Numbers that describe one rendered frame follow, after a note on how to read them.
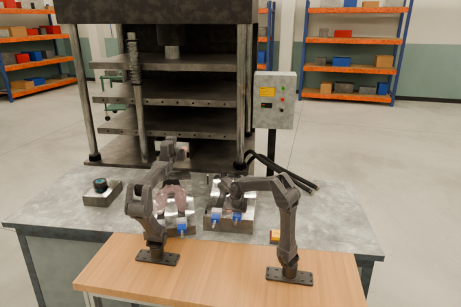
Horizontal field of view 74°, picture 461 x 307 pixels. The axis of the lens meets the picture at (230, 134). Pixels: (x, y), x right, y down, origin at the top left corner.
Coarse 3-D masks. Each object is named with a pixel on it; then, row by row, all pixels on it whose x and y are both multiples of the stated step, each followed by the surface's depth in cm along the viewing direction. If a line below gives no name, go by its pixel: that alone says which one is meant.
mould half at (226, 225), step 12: (216, 180) 184; (216, 192) 178; (252, 192) 177; (252, 204) 168; (204, 216) 157; (228, 216) 157; (252, 216) 157; (204, 228) 160; (216, 228) 159; (228, 228) 158; (240, 228) 157; (252, 228) 156
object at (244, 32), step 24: (72, 24) 206; (120, 24) 270; (72, 48) 212; (120, 48) 277; (240, 48) 197; (240, 72) 203; (240, 96) 208; (240, 120) 215; (96, 144) 240; (240, 144) 221; (240, 168) 226
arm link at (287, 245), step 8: (288, 192) 119; (296, 192) 120; (296, 200) 120; (288, 208) 118; (296, 208) 122; (280, 216) 123; (288, 216) 120; (280, 224) 125; (288, 224) 121; (280, 232) 126; (288, 232) 123; (280, 240) 126; (288, 240) 124; (280, 248) 127; (288, 248) 124; (296, 248) 128; (288, 256) 124
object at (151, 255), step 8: (152, 248) 138; (160, 248) 138; (136, 256) 142; (144, 256) 142; (152, 256) 139; (160, 256) 139; (168, 256) 142; (176, 256) 142; (160, 264) 139; (168, 264) 138; (176, 264) 138
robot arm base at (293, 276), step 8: (296, 264) 129; (272, 272) 133; (280, 272) 133; (288, 272) 127; (296, 272) 129; (304, 272) 133; (272, 280) 130; (280, 280) 129; (288, 280) 128; (296, 280) 129; (304, 280) 129; (312, 280) 129
